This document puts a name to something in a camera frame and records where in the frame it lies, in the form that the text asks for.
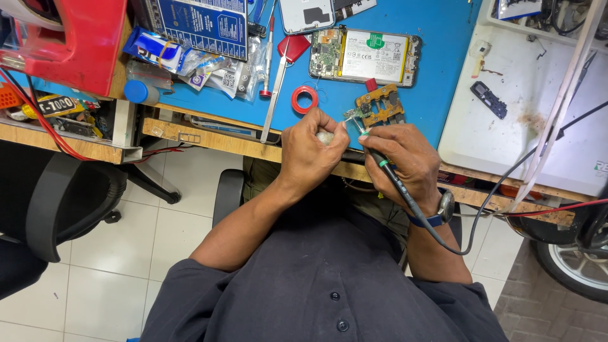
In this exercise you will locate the white work tray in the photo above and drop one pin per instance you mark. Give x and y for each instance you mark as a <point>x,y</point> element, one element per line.
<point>527,133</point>

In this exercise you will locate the red plastic machine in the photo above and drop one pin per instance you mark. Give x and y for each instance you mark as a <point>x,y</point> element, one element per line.
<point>71,42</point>

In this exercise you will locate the glue tube black yellow label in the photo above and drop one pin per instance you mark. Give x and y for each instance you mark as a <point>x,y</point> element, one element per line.
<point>57,105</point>

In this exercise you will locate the opened phone with battery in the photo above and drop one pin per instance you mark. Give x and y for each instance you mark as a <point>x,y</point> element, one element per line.
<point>375,56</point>

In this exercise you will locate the silver tweezers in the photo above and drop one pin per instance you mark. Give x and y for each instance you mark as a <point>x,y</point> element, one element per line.
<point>275,102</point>

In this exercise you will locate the motorbike wheel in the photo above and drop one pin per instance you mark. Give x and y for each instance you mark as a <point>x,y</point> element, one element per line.
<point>570,256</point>

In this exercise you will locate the black chair armrest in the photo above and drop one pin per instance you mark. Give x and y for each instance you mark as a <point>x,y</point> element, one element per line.
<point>229,194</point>

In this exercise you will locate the blue printed card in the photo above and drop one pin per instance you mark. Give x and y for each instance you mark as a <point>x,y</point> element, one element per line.
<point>204,26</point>

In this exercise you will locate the white bin with parts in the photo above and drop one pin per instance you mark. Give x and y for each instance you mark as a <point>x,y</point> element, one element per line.
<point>546,16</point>

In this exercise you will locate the clear bottle blue cap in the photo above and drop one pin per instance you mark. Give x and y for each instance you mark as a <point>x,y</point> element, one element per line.
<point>140,91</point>

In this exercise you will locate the black office chair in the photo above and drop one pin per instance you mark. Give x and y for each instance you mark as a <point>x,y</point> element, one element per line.
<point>61,199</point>

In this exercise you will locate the wooden shelf with clutter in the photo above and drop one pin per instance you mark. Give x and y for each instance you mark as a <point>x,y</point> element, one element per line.
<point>71,137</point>

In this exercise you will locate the blue white packet rubber band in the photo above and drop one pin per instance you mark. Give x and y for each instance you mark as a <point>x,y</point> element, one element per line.
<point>152,49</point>

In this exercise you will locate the small black phone part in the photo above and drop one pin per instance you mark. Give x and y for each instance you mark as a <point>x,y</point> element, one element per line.
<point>489,99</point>

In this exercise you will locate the person's left hand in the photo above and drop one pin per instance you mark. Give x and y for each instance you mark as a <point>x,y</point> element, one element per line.
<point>306,152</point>

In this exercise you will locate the small white cotton wad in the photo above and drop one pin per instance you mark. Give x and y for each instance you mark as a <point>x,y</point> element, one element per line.
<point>326,137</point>

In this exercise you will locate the blue work mat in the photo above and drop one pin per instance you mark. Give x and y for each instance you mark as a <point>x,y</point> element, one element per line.
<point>441,57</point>

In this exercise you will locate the white phone back cover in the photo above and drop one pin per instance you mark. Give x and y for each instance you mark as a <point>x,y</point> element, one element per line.
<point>306,14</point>

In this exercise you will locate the heap of clear plastic packets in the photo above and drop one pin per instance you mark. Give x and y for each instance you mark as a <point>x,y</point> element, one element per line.
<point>228,76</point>

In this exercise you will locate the person's right hand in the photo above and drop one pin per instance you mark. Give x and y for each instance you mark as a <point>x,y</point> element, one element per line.
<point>413,166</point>

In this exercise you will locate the person's dark shirt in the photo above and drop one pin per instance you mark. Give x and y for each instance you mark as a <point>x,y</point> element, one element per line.
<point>323,285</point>

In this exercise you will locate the orange plastic grid piece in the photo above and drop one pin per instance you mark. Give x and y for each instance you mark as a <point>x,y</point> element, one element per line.
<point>8,96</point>

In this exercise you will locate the red tape roll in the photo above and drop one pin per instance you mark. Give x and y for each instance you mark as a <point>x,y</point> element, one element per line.
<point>295,100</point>

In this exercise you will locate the small green circuit board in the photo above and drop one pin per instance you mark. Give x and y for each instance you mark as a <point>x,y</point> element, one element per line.
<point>352,114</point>

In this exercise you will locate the brown circuit board holder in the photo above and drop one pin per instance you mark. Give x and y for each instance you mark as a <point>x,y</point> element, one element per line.
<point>380,107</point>

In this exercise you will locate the red plastic opening pick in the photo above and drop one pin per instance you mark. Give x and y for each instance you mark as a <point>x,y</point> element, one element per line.
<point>294,46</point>

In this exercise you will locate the silver screwdriver red end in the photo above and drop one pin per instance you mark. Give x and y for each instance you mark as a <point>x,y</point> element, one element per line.
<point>269,61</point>

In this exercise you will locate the black flex ribbon part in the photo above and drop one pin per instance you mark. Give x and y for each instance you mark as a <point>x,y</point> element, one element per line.
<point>354,7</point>

